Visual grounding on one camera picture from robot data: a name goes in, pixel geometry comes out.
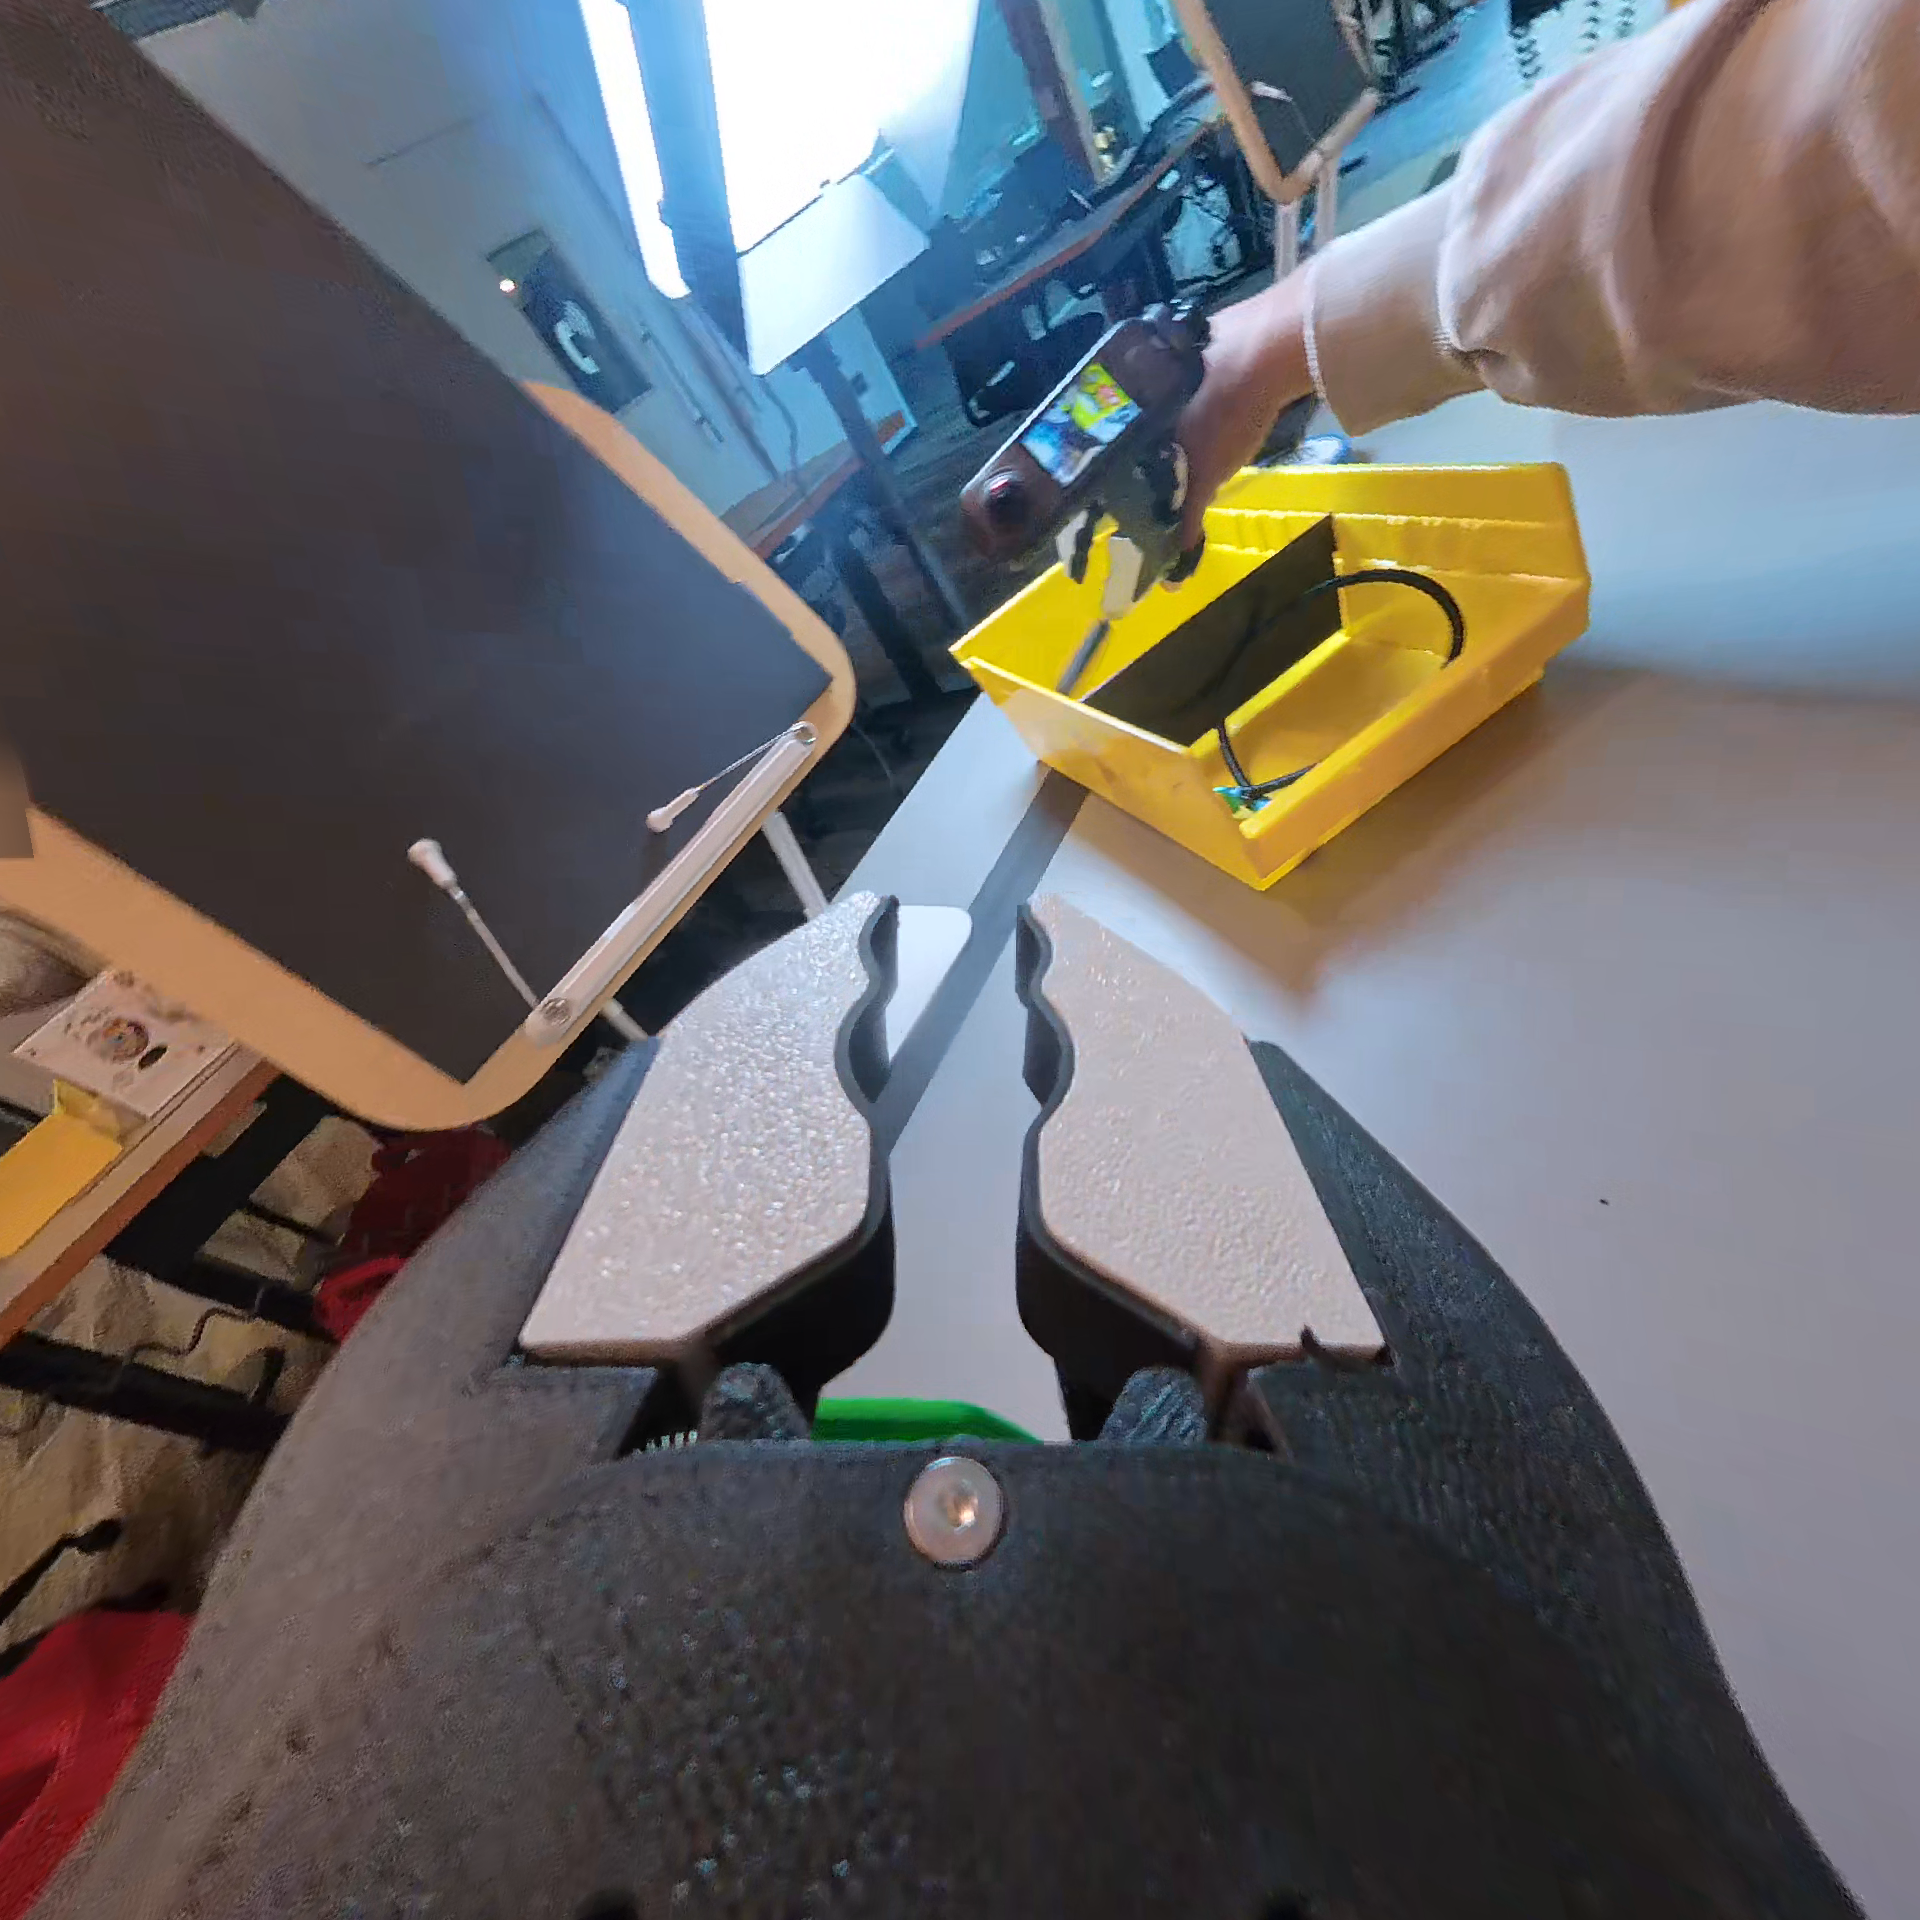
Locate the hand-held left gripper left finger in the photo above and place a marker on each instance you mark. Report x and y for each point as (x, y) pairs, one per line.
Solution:
(721, 1172)

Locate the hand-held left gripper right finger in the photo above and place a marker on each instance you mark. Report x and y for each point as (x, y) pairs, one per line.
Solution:
(1188, 1172)

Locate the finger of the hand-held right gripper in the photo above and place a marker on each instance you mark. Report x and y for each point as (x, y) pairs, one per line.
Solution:
(1112, 616)

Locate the yellow plastic bin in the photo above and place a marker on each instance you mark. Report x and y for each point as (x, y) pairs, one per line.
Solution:
(1517, 587)

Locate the person's right forearm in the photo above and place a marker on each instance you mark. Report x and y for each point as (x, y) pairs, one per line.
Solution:
(1681, 211)

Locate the person's right hand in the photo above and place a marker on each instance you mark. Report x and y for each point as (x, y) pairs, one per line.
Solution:
(1256, 376)

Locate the black bin divider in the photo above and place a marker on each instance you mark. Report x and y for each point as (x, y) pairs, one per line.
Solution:
(1217, 646)

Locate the white tipped pin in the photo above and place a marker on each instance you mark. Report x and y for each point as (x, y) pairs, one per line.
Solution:
(721, 787)
(480, 932)

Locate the black panel with wooden rim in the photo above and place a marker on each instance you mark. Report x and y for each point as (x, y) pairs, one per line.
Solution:
(1277, 77)
(301, 540)

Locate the bright softbox light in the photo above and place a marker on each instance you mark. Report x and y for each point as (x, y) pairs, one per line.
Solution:
(813, 121)

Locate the wooden beam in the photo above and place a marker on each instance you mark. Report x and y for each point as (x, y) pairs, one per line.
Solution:
(151, 1200)

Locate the white paper label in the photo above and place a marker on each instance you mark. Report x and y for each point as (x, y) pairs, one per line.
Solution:
(121, 1045)

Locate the red chair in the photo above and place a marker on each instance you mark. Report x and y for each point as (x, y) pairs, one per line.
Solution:
(77, 1773)

